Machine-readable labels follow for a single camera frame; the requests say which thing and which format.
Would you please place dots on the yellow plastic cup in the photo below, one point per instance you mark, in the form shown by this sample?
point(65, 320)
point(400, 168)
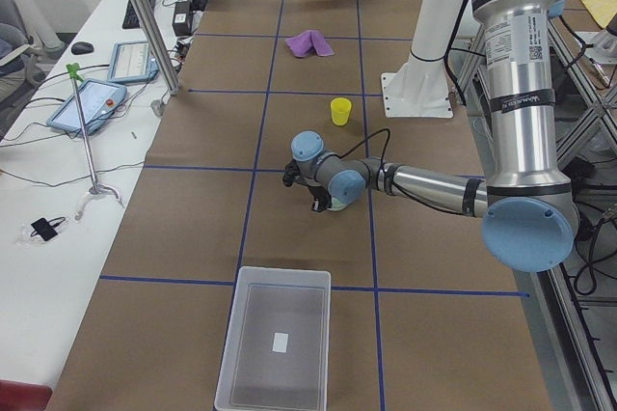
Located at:
point(341, 108)

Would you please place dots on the purple cloth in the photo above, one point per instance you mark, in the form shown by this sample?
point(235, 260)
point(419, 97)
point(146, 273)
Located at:
point(309, 42)

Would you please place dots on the metal grabber stick green tip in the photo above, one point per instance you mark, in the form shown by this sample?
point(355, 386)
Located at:
point(97, 189)

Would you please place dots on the mint green bowl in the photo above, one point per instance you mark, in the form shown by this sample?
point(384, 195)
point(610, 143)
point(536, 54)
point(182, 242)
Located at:
point(336, 205)

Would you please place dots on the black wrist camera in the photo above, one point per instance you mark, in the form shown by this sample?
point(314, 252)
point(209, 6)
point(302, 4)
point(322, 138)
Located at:
point(291, 173)

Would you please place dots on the clear plastic storage box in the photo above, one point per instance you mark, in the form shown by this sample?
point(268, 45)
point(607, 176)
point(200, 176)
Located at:
point(277, 345)

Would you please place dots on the far teach pendant tablet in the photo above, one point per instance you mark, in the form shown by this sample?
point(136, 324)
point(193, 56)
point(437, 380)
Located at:
point(132, 62)

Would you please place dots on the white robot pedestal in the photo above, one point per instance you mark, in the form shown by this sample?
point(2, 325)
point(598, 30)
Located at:
point(419, 89)

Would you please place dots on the black computer mouse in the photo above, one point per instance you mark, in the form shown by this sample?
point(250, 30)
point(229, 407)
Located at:
point(82, 48)

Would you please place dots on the black power adapter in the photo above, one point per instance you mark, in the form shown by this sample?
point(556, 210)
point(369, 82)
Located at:
point(183, 19)

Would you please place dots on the small black device with cable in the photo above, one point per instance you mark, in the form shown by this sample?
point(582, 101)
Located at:
point(47, 229)

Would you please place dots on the near teach pendant tablet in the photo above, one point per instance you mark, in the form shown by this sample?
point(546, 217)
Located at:
point(99, 100)

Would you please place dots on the teach pendant tablet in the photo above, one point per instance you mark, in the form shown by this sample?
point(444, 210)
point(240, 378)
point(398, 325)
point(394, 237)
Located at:
point(99, 100)
point(132, 62)

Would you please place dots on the aluminium frame post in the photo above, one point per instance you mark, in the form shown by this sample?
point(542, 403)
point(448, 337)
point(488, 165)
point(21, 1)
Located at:
point(157, 46)

